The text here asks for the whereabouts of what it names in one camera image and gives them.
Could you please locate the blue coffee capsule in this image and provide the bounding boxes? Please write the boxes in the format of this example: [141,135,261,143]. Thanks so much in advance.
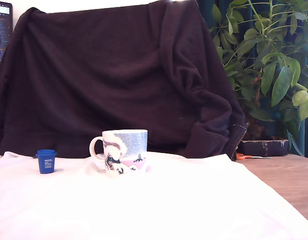
[35,149,58,175]

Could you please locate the white mug with cartoon print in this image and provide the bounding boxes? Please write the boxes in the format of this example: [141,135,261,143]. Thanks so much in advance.
[89,129,148,178]

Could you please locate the dark draped jacket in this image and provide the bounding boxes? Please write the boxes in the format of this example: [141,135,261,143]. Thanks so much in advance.
[0,0,247,162]

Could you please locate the white table cloth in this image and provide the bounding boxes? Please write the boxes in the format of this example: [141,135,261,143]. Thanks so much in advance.
[0,151,308,240]

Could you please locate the dark rectangular planter box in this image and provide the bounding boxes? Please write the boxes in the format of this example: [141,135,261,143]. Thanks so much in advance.
[240,139,290,157]

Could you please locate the green leafy houseplant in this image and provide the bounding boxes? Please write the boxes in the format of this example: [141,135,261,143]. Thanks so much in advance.
[210,0,308,156]

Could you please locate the computer monitor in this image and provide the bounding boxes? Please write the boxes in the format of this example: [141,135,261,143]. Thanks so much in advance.
[0,0,14,93]

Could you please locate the orange handled scissors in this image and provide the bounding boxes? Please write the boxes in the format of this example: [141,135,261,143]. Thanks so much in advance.
[235,152,273,161]

